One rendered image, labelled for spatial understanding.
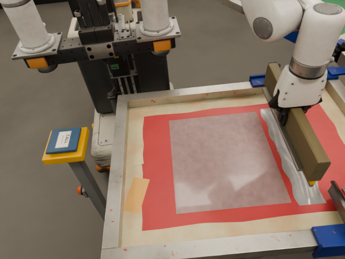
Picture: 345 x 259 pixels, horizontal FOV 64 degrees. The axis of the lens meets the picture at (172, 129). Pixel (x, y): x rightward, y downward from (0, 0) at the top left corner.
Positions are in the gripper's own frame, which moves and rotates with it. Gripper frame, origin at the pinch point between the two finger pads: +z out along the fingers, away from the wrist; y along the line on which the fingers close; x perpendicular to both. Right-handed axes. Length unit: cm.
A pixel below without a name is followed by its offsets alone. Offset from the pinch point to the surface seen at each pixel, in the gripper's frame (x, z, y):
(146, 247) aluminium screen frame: 26.6, 10.5, 39.7
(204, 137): -7.4, 14.2, 21.4
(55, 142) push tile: -10, 13, 70
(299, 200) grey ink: 17.0, 13.6, 0.2
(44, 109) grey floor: -139, 111, 147
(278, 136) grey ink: -4.3, 13.4, -1.2
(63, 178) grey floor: -63, 111, 114
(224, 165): 3.9, 14.0, 17.1
